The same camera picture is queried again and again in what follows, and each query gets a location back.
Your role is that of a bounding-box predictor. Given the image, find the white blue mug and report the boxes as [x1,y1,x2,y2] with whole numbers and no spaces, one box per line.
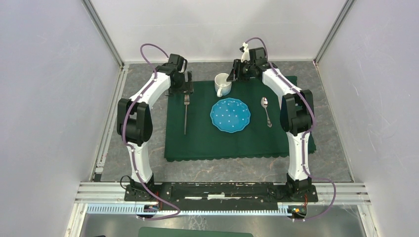
[214,73,232,98]

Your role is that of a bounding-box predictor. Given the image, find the blue slotted cable duct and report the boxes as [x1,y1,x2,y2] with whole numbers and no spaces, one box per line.
[86,203,292,217]

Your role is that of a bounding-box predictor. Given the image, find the dark green cloth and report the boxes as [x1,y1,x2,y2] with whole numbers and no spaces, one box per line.
[164,76,318,162]

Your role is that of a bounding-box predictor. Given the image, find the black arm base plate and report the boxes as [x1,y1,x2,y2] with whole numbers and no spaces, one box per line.
[124,182,319,211]

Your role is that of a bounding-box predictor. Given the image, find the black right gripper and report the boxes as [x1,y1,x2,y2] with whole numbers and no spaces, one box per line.
[226,59,254,83]

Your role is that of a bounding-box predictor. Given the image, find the silver spoon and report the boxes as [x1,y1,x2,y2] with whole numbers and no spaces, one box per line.
[260,97,272,127]

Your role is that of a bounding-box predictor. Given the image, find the blue polka dot plate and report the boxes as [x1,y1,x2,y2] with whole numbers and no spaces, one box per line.
[209,98,251,133]

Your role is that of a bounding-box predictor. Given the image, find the silver fork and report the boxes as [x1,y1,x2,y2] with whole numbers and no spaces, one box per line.
[184,93,190,135]

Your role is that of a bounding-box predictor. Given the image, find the green mat at bottom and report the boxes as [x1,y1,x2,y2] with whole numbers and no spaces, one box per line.
[138,227,253,237]

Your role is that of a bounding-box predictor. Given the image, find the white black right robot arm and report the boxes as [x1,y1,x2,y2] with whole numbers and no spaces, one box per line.
[227,43,318,202]

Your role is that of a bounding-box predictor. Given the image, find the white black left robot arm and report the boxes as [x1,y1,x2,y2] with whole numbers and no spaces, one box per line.
[117,54,193,201]

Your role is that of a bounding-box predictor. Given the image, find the aluminium frame rails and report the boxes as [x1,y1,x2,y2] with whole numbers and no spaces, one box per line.
[64,0,382,237]

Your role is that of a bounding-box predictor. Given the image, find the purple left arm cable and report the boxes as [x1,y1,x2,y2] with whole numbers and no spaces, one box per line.
[122,43,182,221]

